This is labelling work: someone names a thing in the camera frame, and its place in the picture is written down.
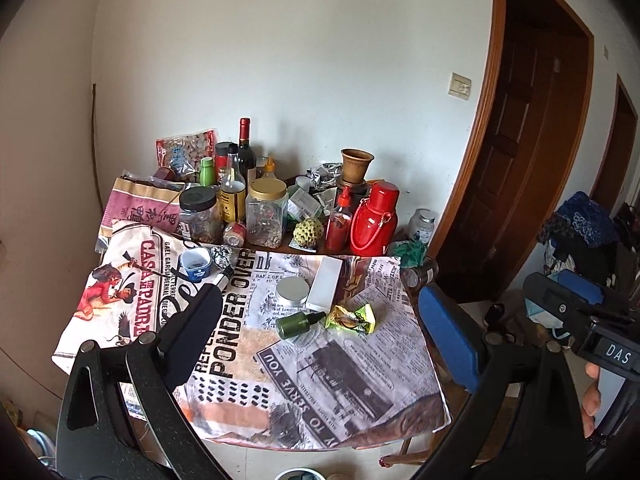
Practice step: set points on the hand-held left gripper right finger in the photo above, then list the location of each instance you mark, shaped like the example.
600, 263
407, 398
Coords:
445, 330

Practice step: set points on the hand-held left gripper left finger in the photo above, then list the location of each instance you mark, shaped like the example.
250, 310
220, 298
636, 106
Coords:
192, 322

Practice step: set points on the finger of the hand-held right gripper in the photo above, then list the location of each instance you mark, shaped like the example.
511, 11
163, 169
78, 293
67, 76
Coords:
552, 302
580, 285

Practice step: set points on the small blue cup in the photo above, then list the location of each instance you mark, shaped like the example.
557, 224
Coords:
195, 272

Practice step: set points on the yellow green snack wrapper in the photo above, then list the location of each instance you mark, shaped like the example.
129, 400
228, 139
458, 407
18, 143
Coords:
350, 319

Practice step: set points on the green dropper bottle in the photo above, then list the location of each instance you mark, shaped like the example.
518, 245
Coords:
295, 324

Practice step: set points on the white rectangular box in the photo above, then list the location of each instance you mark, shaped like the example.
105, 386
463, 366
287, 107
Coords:
322, 282

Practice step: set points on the white trash bucket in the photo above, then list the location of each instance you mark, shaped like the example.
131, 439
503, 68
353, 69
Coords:
297, 475

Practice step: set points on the person's right hand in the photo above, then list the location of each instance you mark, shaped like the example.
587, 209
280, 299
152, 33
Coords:
590, 400

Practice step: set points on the pile of dark clothes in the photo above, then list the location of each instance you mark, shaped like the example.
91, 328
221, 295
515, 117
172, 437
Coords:
580, 230

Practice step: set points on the clear glass cup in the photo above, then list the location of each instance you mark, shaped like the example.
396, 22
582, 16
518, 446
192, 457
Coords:
421, 274

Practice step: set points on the crumpled foil ball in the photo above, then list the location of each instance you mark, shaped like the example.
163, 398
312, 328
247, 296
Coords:
224, 257

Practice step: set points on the green plastic bag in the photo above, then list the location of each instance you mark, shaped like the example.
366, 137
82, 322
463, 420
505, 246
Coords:
409, 254

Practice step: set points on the small red can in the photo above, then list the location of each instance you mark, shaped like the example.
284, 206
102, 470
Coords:
235, 232

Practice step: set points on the black lid plastic jar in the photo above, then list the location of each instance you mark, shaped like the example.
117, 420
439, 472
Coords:
200, 220

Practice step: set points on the glass jar with white lid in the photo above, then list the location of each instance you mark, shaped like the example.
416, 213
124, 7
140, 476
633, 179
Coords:
421, 227

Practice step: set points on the round silver tin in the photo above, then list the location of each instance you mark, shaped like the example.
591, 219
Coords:
292, 290

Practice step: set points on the newspaper print tablecloth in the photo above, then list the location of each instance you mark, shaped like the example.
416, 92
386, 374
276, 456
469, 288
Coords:
300, 360

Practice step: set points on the wooden stool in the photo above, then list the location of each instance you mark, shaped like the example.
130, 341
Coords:
415, 447

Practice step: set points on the gold lid plastic jar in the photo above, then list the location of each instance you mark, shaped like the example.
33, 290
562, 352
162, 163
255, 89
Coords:
266, 220

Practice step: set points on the red thermos flask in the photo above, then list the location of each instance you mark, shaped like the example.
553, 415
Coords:
372, 225

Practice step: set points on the clear bottle with dark cap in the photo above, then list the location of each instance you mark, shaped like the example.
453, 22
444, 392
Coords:
232, 200

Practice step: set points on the brown wooden door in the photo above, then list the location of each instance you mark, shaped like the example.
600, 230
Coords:
515, 160
615, 160

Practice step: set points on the pink paper bag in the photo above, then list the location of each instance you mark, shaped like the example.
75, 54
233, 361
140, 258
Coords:
135, 205

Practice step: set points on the green custard apple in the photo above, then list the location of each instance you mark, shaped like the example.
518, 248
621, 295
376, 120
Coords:
307, 234

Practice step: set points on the red sauce bottle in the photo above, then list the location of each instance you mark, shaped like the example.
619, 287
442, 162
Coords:
337, 230

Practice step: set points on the green cap bottle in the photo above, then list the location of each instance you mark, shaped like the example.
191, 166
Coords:
207, 172

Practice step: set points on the white green carton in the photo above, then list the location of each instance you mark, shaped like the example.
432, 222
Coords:
302, 202

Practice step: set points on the red nut snack bag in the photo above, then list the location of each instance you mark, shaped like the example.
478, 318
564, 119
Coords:
185, 152

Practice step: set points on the dark wine bottle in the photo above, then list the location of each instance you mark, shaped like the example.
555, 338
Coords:
245, 160

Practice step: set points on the yellow squeeze bottle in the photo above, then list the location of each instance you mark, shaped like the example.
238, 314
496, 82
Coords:
270, 170

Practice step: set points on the brown clay vase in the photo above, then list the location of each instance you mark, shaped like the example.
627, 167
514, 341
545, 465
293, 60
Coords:
357, 165

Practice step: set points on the silver foil bag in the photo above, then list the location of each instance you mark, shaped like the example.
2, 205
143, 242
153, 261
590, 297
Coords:
322, 175

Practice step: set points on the thin wooden stick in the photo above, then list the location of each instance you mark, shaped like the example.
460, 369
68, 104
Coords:
94, 150

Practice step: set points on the wall light switch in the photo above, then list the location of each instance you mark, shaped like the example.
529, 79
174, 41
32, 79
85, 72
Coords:
460, 86

